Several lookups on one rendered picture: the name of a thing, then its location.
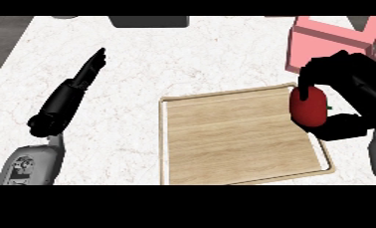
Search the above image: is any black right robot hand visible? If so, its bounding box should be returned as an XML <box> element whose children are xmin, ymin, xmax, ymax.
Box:
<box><xmin>296</xmin><ymin>50</ymin><xmax>376</xmax><ymax>142</ymax></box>

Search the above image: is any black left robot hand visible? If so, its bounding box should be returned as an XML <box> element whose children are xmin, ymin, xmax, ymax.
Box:
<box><xmin>26</xmin><ymin>47</ymin><xmax>107</xmax><ymax>138</ymax></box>

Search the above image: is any pink cardboard box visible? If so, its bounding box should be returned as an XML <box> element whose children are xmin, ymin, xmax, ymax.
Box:
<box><xmin>283</xmin><ymin>16</ymin><xmax>376</xmax><ymax>75</ymax></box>

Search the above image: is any pale wooden tray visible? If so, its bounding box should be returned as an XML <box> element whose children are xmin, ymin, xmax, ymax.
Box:
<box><xmin>157</xmin><ymin>82</ymin><xmax>337</xmax><ymax>186</ymax></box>

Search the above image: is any dark grey appliance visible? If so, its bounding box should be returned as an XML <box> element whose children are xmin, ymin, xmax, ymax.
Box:
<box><xmin>107</xmin><ymin>16</ymin><xmax>190</xmax><ymax>29</ymax></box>

